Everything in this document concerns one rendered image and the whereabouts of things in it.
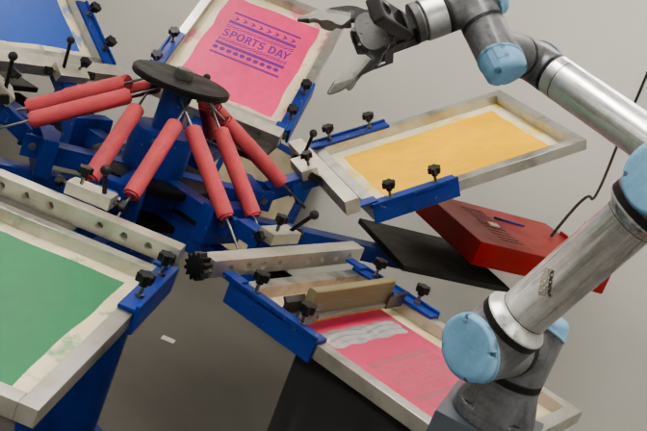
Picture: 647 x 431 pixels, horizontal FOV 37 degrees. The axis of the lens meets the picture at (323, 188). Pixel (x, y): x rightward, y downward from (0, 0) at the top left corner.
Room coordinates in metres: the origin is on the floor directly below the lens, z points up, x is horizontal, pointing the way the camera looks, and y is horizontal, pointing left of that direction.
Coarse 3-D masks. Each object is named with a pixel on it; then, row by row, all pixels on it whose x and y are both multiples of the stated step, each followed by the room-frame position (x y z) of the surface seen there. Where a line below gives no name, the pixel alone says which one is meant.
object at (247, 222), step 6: (240, 222) 2.66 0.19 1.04; (246, 222) 2.67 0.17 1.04; (252, 222) 2.69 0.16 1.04; (234, 228) 2.67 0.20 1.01; (240, 228) 2.66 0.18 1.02; (246, 228) 2.64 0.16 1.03; (252, 228) 2.64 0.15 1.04; (258, 228) 2.66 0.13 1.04; (234, 234) 2.66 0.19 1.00; (240, 234) 2.65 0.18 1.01; (246, 234) 2.64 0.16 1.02; (252, 234) 2.63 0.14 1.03; (246, 240) 2.64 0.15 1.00; (258, 246) 2.61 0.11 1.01; (264, 246) 2.60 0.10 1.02; (270, 246) 2.59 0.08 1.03
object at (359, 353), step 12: (312, 324) 2.34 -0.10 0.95; (324, 324) 2.37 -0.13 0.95; (336, 324) 2.40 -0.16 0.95; (348, 324) 2.43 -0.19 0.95; (336, 348) 2.25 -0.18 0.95; (348, 348) 2.28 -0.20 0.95; (360, 348) 2.31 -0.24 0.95; (372, 348) 2.33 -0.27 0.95; (384, 348) 2.36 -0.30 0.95; (360, 360) 2.24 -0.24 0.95; (372, 360) 2.26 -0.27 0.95; (372, 372) 2.19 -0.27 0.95; (408, 396) 2.14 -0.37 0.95; (420, 408) 2.10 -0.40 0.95
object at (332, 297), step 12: (312, 288) 2.31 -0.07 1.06; (324, 288) 2.34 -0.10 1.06; (336, 288) 2.37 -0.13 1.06; (348, 288) 2.41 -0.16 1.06; (360, 288) 2.46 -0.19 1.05; (372, 288) 2.51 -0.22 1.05; (384, 288) 2.57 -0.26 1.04; (312, 300) 2.30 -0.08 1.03; (324, 300) 2.33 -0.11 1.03; (336, 300) 2.38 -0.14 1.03; (348, 300) 2.43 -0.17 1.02; (360, 300) 2.48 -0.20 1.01; (372, 300) 2.53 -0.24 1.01; (384, 300) 2.59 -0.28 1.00
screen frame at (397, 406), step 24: (264, 288) 2.37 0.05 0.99; (288, 288) 2.46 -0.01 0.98; (408, 312) 2.64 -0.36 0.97; (336, 360) 2.11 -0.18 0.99; (360, 384) 2.07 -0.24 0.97; (384, 384) 2.07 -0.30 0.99; (384, 408) 2.02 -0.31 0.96; (408, 408) 2.00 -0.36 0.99; (552, 408) 2.38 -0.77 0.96; (576, 408) 2.37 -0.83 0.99
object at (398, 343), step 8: (368, 312) 2.57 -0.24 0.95; (376, 312) 2.60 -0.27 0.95; (384, 312) 2.62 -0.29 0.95; (352, 320) 2.47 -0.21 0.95; (360, 320) 2.49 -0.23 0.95; (368, 320) 2.51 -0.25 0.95; (376, 320) 2.54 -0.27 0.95; (408, 328) 2.57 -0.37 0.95; (392, 336) 2.47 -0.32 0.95; (400, 336) 2.49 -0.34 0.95; (408, 336) 2.51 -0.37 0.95; (416, 336) 2.54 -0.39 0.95; (384, 344) 2.39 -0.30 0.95; (392, 344) 2.41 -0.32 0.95; (400, 344) 2.43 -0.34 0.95; (408, 344) 2.45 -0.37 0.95; (416, 344) 2.47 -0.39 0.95; (424, 344) 2.49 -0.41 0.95; (432, 344) 2.52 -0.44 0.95; (400, 352) 2.38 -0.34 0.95; (440, 352) 2.48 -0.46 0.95
